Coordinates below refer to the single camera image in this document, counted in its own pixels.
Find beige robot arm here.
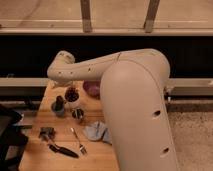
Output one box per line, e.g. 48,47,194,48
47,49,180,171

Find blue plastic cup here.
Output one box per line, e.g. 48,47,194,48
51,96,65,117

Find small dark metal cup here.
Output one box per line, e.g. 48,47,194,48
72,108,84,123

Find purple bowl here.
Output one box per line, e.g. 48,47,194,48
83,81,100,98

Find blue crumpled cloth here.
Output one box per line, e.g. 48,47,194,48
83,121,112,144

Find silver fork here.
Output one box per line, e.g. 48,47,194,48
70,127,87,155

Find black chair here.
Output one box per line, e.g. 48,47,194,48
0,104,28,171

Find black handled knife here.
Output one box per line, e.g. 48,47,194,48
48,144,79,158

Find horizontal metal rail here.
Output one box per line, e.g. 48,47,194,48
0,78,213,87

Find left metal frame post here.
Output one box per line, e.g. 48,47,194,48
80,0,92,33

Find metal frame post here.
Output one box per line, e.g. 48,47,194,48
144,0,160,33
80,0,92,33

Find right metal frame post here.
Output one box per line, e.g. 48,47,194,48
144,0,160,33

